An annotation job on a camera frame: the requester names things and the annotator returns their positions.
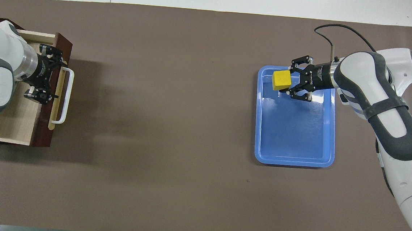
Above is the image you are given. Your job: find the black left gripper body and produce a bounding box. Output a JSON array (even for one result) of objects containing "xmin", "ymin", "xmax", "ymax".
[{"xmin": 29, "ymin": 54, "xmax": 56, "ymax": 88}]

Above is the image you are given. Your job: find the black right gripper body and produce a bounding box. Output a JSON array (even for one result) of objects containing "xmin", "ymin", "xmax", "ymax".
[{"xmin": 298, "ymin": 60, "xmax": 337, "ymax": 94}]

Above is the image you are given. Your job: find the yellow cube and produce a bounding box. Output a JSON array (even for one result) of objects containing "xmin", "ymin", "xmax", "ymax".
[{"xmin": 271, "ymin": 69, "xmax": 293, "ymax": 92}]

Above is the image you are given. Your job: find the white drawer handle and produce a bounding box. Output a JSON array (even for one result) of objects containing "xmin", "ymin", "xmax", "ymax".
[{"xmin": 50, "ymin": 66, "xmax": 76, "ymax": 125}]

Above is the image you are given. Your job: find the dark wooden drawer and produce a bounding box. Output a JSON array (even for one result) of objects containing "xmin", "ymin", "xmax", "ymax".
[{"xmin": 0, "ymin": 27, "xmax": 78, "ymax": 150}]

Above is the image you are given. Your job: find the blue plastic tray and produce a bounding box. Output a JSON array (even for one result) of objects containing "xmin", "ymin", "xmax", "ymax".
[{"xmin": 252, "ymin": 64, "xmax": 341, "ymax": 170}]

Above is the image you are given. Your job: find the brown table mat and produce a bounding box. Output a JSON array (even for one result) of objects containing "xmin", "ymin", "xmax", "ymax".
[{"xmin": 0, "ymin": 0, "xmax": 412, "ymax": 231}]

